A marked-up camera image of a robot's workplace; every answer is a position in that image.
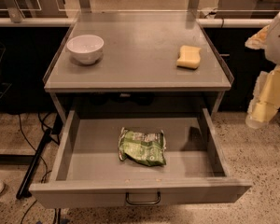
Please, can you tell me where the black drawer handle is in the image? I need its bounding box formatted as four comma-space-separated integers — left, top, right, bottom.
125, 191, 161, 206

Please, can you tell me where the grey open drawer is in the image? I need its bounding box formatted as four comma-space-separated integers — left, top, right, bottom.
30, 110, 252, 208

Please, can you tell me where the green jalapeno chip bag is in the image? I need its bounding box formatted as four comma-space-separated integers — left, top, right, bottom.
118, 128, 166, 167

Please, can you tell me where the grey counter cabinet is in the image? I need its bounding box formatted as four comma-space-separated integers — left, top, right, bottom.
44, 11, 233, 112

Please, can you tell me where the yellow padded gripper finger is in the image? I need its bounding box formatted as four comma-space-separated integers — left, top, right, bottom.
245, 26, 269, 49
245, 65, 280, 129

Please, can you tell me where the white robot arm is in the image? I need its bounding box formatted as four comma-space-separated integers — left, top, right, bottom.
245, 11, 280, 129

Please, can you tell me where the yellow sponge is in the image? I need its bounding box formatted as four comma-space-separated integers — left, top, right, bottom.
176, 46, 201, 69

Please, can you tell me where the black bar on floor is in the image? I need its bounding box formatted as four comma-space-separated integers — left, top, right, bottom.
16, 129, 50, 200

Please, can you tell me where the white ceramic bowl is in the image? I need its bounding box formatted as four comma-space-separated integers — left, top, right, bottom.
66, 35, 104, 64

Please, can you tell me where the black floor cable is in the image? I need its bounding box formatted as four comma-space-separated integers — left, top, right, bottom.
18, 111, 61, 224

